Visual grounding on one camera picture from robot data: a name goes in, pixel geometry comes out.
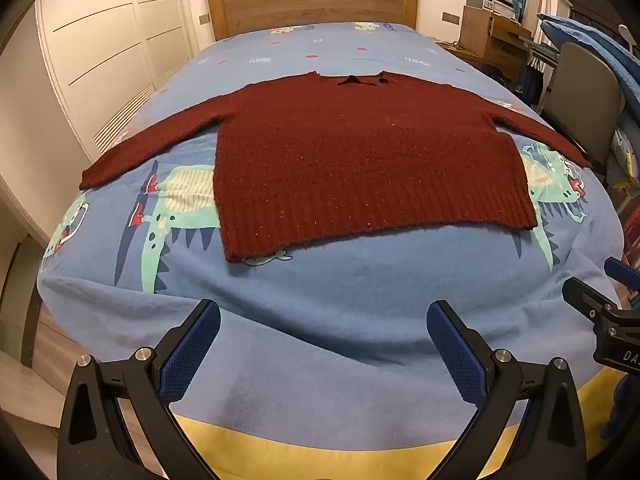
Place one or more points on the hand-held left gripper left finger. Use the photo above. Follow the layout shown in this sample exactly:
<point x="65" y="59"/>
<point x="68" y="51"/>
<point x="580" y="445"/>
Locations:
<point x="192" y="350"/>

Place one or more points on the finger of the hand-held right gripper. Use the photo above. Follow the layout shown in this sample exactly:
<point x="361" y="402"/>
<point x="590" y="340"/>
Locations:
<point x="622" y="274"/>
<point x="587" y="297"/>

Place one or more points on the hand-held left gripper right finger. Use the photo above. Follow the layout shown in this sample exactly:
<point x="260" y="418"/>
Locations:
<point x="455" y="350"/>

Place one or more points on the dark red knit sweater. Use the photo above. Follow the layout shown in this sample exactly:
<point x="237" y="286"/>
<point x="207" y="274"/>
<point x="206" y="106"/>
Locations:
<point x="360" y="175"/>

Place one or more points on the blue dinosaur print bed sheet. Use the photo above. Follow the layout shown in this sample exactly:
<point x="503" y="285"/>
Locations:
<point x="325" y="320"/>

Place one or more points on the yellow mattress cover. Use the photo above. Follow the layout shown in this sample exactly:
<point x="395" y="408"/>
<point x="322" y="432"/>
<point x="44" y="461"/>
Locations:
<point x="310" y="452"/>

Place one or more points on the grey chair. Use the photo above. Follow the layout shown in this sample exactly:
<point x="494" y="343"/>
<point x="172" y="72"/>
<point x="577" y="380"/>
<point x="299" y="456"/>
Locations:
<point x="585" y="95"/>

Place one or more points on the dark blue bag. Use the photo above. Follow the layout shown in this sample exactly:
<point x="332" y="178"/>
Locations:
<point x="531" y="84"/>

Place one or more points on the stack of blue pillows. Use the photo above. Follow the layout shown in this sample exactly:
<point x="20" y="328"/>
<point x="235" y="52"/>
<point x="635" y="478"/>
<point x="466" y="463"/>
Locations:
<point x="595" y="42"/>

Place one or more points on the grey desk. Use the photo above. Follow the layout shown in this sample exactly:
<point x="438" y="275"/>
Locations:
<point x="542" y="50"/>

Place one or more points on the white lamp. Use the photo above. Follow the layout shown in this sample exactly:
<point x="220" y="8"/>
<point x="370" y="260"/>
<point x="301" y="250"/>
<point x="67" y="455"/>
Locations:
<point x="626" y="35"/>

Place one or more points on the wooden cabinet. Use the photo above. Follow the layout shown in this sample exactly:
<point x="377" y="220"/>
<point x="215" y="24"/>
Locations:
<point x="487" y="37"/>

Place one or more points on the white printer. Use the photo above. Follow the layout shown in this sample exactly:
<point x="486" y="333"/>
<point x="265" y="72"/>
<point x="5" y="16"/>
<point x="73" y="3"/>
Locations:
<point x="492" y="1"/>

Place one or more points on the white wardrobe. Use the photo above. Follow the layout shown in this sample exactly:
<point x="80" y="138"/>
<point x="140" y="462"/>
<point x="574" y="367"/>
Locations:
<point x="110" y="45"/>

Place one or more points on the wooden headboard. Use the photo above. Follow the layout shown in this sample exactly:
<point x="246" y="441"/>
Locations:
<point x="310" y="2"/>

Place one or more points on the wall switch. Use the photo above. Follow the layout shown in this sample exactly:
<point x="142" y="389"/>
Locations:
<point x="450" y="17"/>

